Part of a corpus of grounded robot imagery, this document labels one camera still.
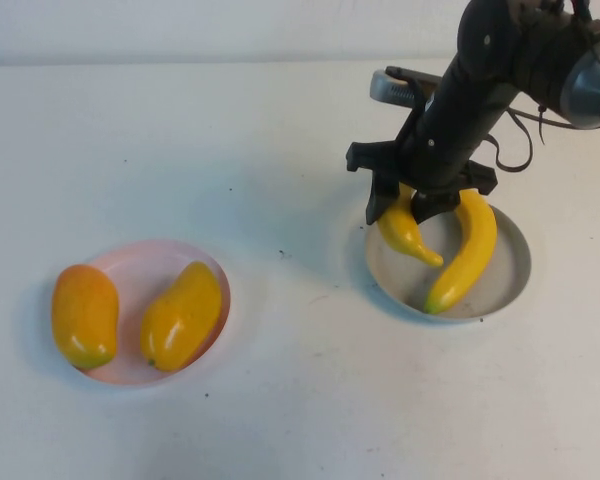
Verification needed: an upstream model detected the thin dark cable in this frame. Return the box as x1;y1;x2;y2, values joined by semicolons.
485;103;576;172

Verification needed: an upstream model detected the yellow banana with curled stem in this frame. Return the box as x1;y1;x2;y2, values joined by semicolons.
376;182;446;269

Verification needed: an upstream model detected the pink round plate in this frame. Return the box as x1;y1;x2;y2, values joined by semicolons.
73;239;232;391

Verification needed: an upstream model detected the yellow banana with green tip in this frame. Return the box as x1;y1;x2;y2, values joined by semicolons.
423;188;499;317

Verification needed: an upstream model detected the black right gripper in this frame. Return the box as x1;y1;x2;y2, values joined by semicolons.
344;83;498;227

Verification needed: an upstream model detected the orange-tinted yellow mango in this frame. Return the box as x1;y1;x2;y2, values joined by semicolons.
51;263;121;372

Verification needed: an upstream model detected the grey-blue round plate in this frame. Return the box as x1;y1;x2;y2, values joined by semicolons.
362;198;533;326

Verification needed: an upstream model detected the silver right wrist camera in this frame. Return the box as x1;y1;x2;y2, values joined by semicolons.
370;65;442;109

